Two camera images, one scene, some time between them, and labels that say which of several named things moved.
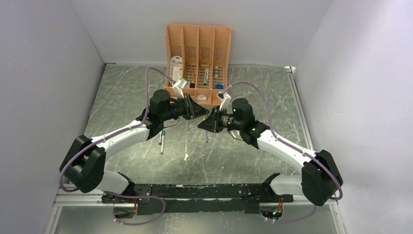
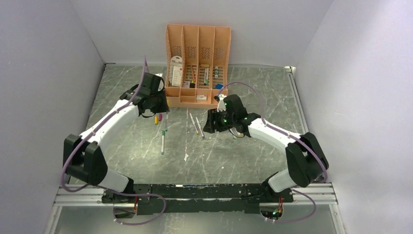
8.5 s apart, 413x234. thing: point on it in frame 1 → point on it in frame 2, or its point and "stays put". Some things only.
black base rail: x=159 y=198 stays put
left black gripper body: x=179 y=109 → x=159 y=104
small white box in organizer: x=201 y=97 stays put
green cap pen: x=163 y=138 stays put
